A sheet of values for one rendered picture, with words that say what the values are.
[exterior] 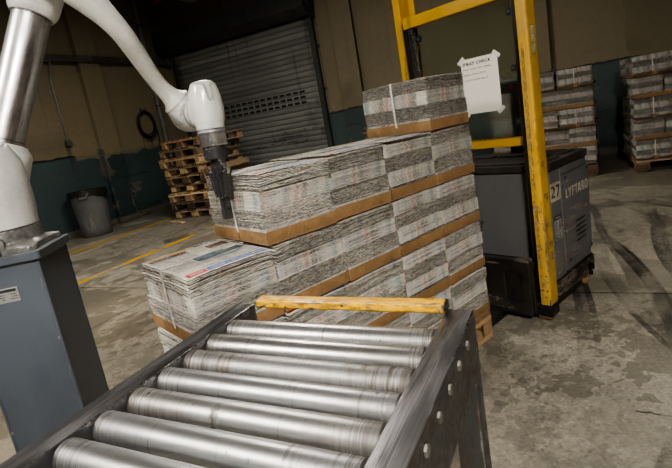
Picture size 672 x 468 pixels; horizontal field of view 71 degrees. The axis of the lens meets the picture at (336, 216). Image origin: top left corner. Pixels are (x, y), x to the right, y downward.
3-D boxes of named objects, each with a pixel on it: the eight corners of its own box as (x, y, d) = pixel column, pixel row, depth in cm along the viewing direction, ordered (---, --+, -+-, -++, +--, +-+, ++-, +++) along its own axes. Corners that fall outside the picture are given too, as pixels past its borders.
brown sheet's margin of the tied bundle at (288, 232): (243, 241, 159) (241, 229, 158) (311, 219, 176) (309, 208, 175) (268, 246, 147) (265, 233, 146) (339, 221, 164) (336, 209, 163)
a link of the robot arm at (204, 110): (233, 125, 152) (217, 129, 163) (223, 76, 149) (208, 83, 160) (200, 130, 146) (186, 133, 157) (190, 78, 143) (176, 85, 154)
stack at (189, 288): (193, 476, 175) (136, 262, 158) (398, 341, 248) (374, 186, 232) (248, 533, 146) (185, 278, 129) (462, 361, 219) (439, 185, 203)
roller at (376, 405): (148, 393, 84) (168, 396, 87) (402, 432, 62) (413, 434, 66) (156, 364, 85) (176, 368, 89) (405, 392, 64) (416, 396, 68)
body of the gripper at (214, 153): (231, 144, 154) (236, 173, 155) (218, 146, 160) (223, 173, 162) (210, 147, 149) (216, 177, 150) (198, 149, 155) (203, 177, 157)
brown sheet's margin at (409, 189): (330, 199, 213) (328, 190, 212) (374, 185, 231) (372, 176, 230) (393, 200, 185) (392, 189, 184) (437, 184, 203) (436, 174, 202)
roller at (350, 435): (137, 379, 82) (116, 403, 78) (395, 415, 60) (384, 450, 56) (150, 399, 84) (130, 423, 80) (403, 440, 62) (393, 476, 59)
